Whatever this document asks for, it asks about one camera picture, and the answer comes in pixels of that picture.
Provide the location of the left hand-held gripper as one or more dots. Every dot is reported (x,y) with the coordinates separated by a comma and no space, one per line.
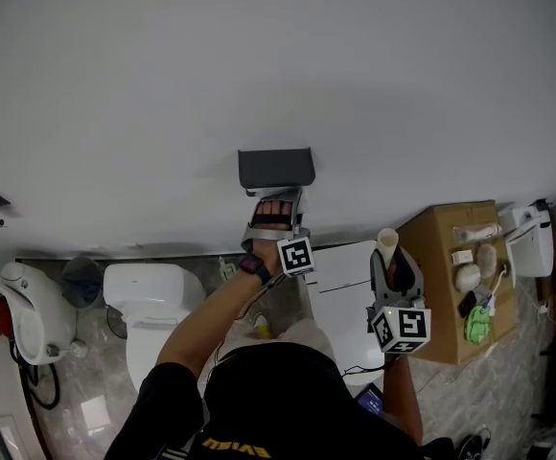
(297,257)

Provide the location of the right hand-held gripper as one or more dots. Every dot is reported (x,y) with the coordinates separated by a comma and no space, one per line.
(402,328)

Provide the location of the cardboard paper roll core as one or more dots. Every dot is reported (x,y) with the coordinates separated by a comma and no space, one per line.
(387,242)

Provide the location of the person's left forearm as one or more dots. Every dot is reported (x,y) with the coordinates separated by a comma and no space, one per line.
(201,328)

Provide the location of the person's right forearm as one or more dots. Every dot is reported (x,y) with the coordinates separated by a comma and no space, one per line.
(402,400)

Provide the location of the dark wall paper holder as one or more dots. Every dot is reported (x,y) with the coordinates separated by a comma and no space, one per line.
(275,168)

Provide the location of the white square-lidded toilet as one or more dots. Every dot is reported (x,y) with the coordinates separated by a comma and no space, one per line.
(340,266)

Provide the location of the white appliance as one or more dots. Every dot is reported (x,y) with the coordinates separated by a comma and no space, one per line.
(529,252)

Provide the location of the white rounded toilet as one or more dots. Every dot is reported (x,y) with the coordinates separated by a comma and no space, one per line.
(148,285)

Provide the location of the person's left hand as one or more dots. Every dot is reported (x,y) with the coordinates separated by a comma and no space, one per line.
(272,213)

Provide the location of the brown cardboard box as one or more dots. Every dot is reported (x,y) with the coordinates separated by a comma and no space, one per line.
(436,266)

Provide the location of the small white box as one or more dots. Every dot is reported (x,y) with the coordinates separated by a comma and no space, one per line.
(462,257)

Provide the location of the white round sponge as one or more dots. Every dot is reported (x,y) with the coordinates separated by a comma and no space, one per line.
(467,277)

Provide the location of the black phone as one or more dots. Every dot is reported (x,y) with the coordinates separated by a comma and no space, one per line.
(467,305)

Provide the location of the black wristwatch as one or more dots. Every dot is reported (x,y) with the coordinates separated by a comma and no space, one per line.
(255,269)

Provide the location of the green cloth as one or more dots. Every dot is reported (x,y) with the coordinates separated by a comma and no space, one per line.
(478,325)

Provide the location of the beige fluffy duster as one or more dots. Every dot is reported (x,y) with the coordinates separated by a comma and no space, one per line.
(487,260)

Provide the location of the plastic-wrapped beige roll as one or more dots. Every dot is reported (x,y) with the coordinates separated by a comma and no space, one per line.
(477,233)

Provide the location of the person's beige trouser leg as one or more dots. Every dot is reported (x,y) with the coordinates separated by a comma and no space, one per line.
(307,336)

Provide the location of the blue-screen phone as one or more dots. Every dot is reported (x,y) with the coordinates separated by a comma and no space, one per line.
(370,398)

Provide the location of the person's white shoe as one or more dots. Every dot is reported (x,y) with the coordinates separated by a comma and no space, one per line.
(262,326)

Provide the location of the person's black shirt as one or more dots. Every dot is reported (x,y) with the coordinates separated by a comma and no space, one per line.
(283,400)

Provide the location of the dark round dish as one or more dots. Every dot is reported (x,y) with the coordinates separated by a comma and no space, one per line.
(116,323)

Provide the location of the grey waste bin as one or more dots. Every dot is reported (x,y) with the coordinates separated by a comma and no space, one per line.
(84,283)

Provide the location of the white pipe fitting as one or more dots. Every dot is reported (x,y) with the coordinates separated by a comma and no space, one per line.
(79,349)

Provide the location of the red canister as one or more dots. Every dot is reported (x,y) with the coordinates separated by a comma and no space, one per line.
(1,315)

